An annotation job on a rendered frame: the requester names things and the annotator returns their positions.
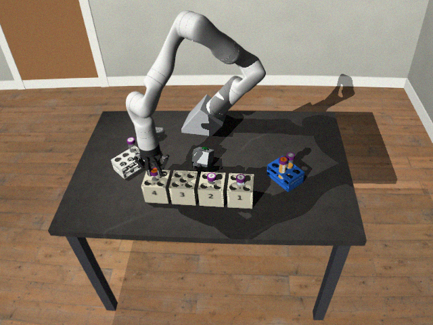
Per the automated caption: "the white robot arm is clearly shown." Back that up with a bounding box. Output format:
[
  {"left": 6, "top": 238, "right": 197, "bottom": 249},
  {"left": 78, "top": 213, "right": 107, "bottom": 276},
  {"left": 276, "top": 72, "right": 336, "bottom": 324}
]
[{"left": 126, "top": 10, "right": 266, "bottom": 151}]

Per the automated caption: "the blue tube rack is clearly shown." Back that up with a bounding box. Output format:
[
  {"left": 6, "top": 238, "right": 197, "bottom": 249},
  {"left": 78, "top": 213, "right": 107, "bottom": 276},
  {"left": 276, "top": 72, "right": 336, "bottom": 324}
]
[{"left": 267, "top": 158, "right": 304, "bottom": 192}]

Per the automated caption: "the beige block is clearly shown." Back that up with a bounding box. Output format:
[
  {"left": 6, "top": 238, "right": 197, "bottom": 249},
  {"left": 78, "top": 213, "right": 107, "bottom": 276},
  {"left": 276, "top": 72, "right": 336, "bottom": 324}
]
[
  {"left": 198, "top": 172, "right": 226, "bottom": 207},
  {"left": 141, "top": 170, "right": 172, "bottom": 204},
  {"left": 227, "top": 173, "right": 254, "bottom": 209},
  {"left": 169, "top": 171, "right": 199, "bottom": 205}
]

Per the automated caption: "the white tube rack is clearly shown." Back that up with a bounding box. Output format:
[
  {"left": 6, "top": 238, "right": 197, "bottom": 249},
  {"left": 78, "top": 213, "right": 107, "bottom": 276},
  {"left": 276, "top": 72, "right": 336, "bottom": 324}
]
[{"left": 111, "top": 147, "right": 141, "bottom": 179}]

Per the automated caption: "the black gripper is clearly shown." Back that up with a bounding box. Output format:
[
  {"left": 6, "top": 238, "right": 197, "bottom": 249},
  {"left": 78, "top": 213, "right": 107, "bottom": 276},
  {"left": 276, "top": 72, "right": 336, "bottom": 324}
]
[{"left": 134, "top": 144, "right": 169, "bottom": 177}]

